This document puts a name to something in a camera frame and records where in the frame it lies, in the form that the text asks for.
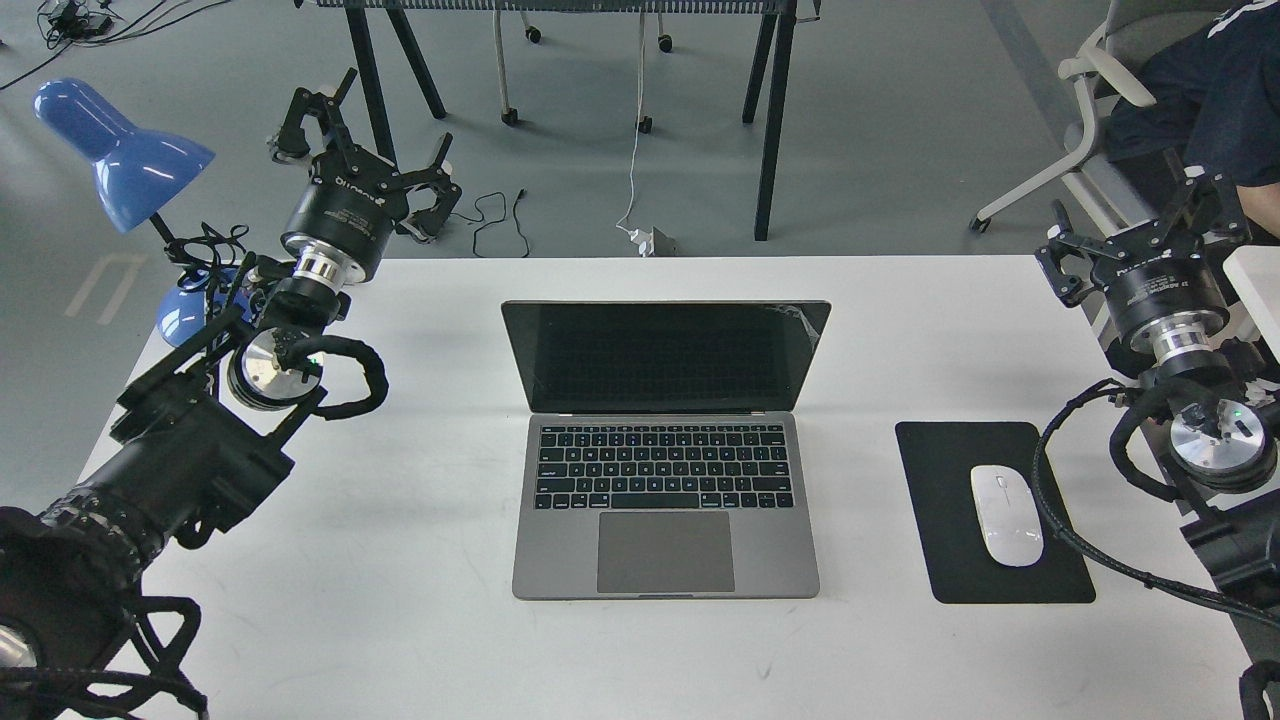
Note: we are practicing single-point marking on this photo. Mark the blue desk lamp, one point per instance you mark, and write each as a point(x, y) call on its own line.
point(138, 171)

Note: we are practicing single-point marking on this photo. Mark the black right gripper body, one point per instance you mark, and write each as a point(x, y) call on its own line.
point(1163, 299)

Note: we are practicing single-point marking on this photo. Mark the black mouse pad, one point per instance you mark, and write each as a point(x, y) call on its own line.
point(937, 457)

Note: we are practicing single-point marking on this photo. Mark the grey laptop computer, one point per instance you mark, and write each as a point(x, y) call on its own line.
point(662, 458)

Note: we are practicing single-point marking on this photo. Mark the white computer mouse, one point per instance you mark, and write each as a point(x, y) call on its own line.
point(1007, 514)

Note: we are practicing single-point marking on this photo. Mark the white power adapter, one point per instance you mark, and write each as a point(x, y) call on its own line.
point(653, 243)

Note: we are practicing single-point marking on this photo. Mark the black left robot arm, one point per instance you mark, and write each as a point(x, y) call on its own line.
point(202, 433)

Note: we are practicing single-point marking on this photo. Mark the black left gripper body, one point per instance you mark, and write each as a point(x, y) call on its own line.
point(343, 209)

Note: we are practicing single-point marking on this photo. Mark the white office chair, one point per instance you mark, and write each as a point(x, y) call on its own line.
point(1103, 70)

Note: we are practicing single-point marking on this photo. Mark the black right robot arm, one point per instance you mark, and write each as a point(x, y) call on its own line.
point(1191, 434)

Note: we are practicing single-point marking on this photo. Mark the person in dark clothes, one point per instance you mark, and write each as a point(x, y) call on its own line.
point(1217, 106)

